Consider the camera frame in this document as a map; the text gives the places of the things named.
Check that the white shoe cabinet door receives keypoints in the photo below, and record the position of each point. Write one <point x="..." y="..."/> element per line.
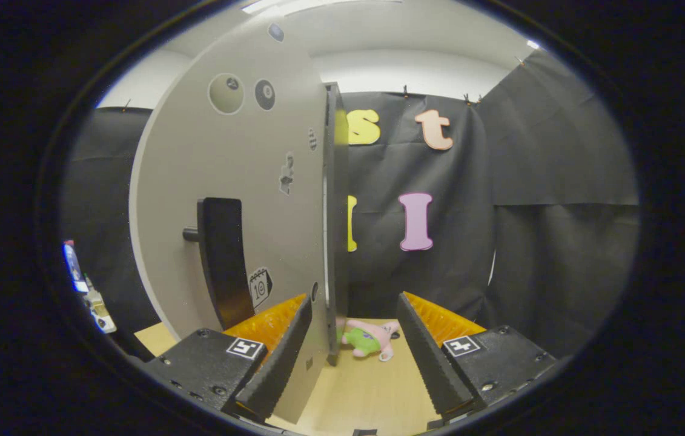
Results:
<point x="185" y="157"/>

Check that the blue red printed packet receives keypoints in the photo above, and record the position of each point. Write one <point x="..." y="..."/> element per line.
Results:
<point x="74" y="266"/>

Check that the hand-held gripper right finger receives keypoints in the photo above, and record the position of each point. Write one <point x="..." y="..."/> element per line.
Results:
<point x="430" y="357"/>

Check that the black backdrop cloth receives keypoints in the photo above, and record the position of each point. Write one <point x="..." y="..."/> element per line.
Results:
<point x="548" y="260"/>

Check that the dark grey shoe cabinet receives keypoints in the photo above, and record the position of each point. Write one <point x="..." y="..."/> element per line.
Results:
<point x="336" y="212"/>

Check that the pink green plush toy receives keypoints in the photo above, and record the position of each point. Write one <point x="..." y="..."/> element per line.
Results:
<point x="366" y="342"/>

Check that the small ceiling light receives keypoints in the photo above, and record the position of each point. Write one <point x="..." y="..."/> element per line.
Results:
<point x="533" y="44"/>

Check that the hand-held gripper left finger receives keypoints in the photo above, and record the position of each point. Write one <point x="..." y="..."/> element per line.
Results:
<point x="278" y="363"/>

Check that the long ceiling light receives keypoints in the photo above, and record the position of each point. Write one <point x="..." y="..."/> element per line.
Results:
<point x="257" y="7"/>

